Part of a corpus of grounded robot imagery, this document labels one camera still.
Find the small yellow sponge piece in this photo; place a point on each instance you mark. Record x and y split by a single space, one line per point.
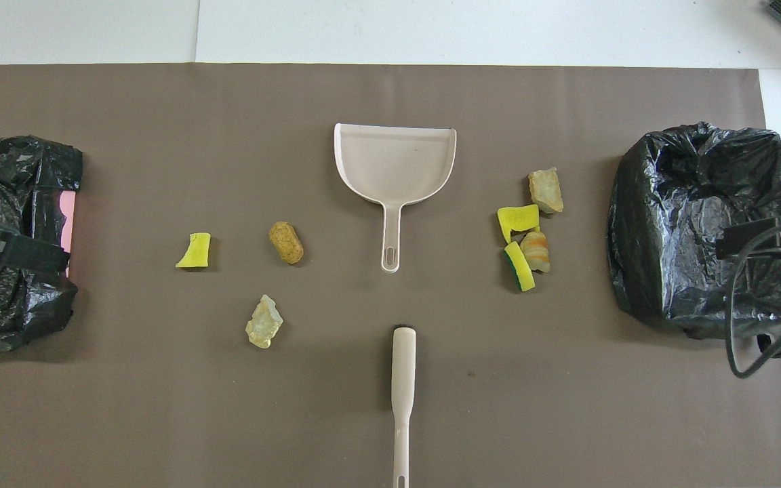
195 251

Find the tan lump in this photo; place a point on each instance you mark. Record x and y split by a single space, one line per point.
545 191

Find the orange striped croissant toy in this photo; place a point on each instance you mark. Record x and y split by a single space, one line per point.
536 251

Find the notched yellow sponge piece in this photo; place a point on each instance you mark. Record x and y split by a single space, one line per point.
519 218

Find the yellow sponge with green backing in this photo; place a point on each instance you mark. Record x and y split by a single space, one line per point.
519 268

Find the pale translucent lump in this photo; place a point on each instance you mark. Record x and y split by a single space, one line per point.
264 322

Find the brown potato-shaped lump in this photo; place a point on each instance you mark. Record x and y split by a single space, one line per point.
286 242

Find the beige plastic dustpan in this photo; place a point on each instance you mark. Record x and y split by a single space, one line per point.
394 166

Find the beige hand brush black bristles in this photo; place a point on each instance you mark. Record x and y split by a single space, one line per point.
403 366

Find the pink bin with black bag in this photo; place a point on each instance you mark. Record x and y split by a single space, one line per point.
4 183

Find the bin lined with black bag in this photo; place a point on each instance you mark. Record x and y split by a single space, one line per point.
675 203

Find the brown paper table mat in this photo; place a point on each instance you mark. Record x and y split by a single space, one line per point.
160 407

